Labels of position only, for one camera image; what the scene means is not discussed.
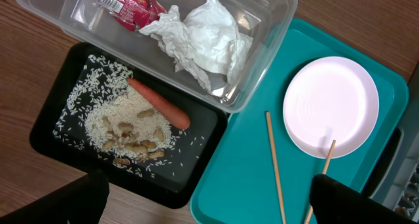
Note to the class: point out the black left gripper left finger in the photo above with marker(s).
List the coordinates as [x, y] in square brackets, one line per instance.
[81, 201]

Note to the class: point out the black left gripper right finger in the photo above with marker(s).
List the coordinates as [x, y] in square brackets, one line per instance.
[335, 203]

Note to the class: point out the wooden chopstick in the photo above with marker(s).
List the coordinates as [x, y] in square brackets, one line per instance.
[275, 165]
[324, 171]

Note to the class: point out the orange carrot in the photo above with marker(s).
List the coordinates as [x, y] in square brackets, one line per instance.
[171, 112]

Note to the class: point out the white tissue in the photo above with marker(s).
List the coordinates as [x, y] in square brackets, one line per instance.
[218, 45]

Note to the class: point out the red snack wrapper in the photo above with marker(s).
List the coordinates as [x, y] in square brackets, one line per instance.
[133, 14]

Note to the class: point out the grey dishwasher rack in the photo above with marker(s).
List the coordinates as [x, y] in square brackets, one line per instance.
[394, 180]

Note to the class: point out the black waste tray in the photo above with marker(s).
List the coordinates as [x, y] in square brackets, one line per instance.
[173, 185]

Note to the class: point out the clear plastic waste bin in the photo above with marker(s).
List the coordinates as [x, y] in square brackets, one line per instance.
[266, 21]

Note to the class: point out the pile of peanuts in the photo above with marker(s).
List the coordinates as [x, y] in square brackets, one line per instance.
[140, 136]

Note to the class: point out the teal plastic tray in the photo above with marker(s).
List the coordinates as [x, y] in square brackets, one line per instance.
[238, 185]

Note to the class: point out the white rice pile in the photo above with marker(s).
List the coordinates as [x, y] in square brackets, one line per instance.
[105, 114]

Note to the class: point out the white round plate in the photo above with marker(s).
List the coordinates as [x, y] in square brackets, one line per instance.
[331, 102]

